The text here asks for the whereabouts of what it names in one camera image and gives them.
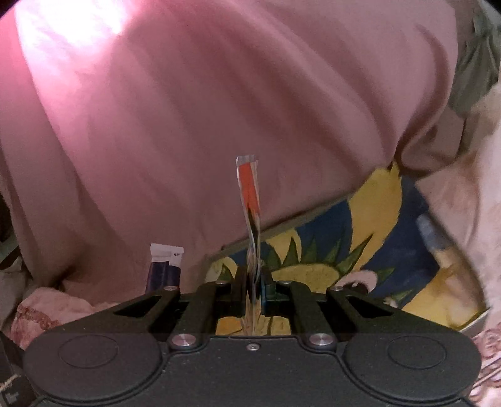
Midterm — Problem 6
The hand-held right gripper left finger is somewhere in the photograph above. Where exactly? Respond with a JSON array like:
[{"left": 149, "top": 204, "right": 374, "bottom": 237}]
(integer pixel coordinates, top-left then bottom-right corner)
[{"left": 113, "top": 266, "right": 248, "bottom": 351}]

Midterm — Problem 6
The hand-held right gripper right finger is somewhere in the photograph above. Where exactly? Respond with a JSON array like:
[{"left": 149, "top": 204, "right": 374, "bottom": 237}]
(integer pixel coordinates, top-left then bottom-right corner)
[{"left": 260, "top": 266, "right": 397, "bottom": 350}]

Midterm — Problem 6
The colourful picture book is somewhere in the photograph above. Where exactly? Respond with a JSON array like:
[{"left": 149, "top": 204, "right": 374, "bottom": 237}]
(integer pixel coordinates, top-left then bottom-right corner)
[{"left": 205, "top": 161, "right": 491, "bottom": 338}]

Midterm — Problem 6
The red orange snack packet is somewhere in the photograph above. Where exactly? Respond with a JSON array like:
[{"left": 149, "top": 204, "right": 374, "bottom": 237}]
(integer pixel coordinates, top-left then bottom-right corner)
[{"left": 236, "top": 154, "right": 262, "bottom": 336}]

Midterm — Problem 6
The purple white snack packet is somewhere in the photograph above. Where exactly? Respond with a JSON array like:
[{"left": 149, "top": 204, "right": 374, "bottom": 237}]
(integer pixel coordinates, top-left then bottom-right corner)
[{"left": 146, "top": 243, "right": 184, "bottom": 294}]

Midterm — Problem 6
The pink curtain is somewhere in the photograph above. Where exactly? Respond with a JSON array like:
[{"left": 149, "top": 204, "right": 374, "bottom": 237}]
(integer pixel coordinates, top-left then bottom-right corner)
[{"left": 0, "top": 0, "right": 476, "bottom": 310}]

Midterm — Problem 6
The pink floral blanket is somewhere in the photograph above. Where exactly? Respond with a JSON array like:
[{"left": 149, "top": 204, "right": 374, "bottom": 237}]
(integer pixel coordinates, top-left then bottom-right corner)
[{"left": 0, "top": 287, "right": 501, "bottom": 407}]

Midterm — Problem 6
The cream white cloth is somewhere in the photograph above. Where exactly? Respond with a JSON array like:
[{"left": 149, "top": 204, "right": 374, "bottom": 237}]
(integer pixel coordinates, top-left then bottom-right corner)
[{"left": 415, "top": 84, "right": 501, "bottom": 314}]

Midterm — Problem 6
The grey cloth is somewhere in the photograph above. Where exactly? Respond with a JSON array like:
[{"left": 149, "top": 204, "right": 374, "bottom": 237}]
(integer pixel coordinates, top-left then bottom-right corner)
[{"left": 0, "top": 250, "right": 30, "bottom": 317}]

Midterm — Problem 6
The green cloth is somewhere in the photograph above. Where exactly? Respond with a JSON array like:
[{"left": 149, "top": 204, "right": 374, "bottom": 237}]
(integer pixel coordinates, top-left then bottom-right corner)
[{"left": 448, "top": 0, "right": 501, "bottom": 118}]

